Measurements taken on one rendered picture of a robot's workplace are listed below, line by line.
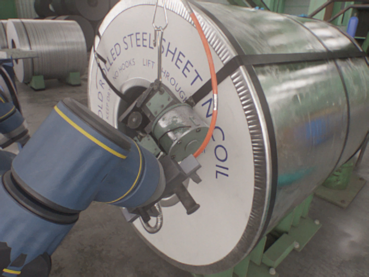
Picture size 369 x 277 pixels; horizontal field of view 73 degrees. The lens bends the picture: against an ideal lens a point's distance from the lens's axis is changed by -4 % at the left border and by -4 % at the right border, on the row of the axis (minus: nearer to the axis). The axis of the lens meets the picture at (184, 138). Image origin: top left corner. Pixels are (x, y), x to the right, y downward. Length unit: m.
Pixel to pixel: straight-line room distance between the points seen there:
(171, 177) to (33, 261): 0.26
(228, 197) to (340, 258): 1.23
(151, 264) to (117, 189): 1.29
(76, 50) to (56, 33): 0.47
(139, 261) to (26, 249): 1.33
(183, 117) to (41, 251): 0.49
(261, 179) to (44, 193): 0.57
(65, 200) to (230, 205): 0.63
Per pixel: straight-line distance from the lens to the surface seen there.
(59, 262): 1.75
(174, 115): 0.72
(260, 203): 0.79
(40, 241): 0.35
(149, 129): 0.78
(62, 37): 5.93
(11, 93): 2.24
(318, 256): 1.91
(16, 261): 0.36
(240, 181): 0.80
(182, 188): 0.73
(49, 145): 0.31
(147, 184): 0.41
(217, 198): 0.89
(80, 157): 0.30
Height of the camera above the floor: 1.25
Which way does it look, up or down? 23 degrees down
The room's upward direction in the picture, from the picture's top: 3 degrees clockwise
